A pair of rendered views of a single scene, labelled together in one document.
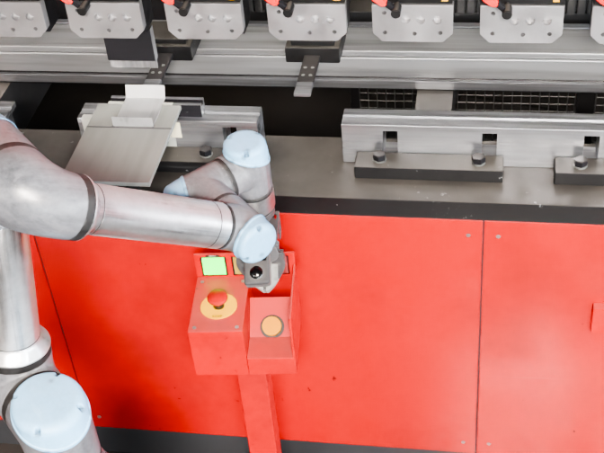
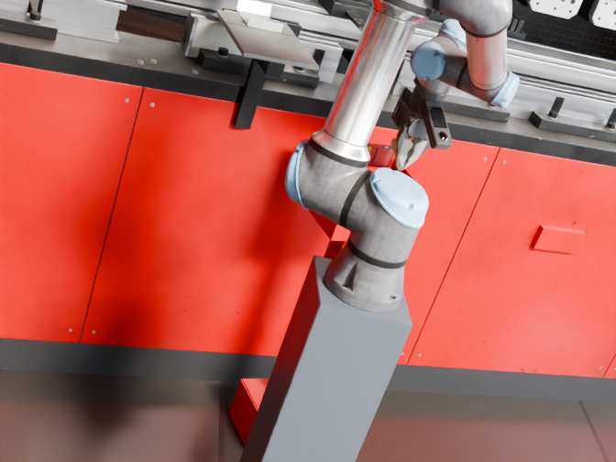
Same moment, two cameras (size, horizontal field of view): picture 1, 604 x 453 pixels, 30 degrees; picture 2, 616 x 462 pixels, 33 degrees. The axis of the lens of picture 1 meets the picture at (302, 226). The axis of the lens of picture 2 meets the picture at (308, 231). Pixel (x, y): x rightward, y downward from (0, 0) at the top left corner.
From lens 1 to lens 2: 171 cm
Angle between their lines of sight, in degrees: 35
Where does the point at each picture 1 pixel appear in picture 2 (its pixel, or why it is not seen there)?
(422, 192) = (463, 120)
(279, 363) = not seen: hidden behind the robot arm
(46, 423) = (415, 199)
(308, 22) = not seen: outside the picture
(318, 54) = (357, 13)
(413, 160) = (449, 98)
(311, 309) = not seen: hidden behind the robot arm
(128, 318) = (180, 220)
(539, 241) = (528, 169)
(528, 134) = (523, 89)
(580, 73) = (511, 65)
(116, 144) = (264, 38)
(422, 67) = (413, 42)
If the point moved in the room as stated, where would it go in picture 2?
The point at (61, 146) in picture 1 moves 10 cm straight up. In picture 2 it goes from (156, 47) to (166, 7)
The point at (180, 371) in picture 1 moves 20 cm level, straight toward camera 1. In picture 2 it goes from (200, 280) to (245, 324)
